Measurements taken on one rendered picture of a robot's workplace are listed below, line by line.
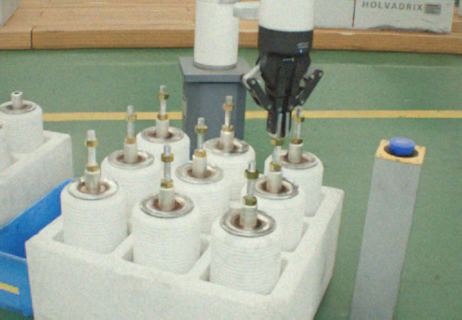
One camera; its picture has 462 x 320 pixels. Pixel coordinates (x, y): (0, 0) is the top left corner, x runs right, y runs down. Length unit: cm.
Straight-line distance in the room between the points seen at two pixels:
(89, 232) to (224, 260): 20
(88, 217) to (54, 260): 8
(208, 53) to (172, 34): 144
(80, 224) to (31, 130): 39
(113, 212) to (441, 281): 66
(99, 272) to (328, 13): 224
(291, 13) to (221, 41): 52
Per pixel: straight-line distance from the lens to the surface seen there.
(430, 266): 134
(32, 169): 126
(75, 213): 95
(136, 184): 103
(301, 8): 87
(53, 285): 100
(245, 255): 86
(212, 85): 138
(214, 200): 100
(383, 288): 107
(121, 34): 281
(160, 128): 115
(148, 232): 90
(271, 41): 88
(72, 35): 282
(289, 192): 97
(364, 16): 306
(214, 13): 136
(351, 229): 143
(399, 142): 99
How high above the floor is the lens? 67
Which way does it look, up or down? 22 degrees down
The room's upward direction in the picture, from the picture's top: 3 degrees clockwise
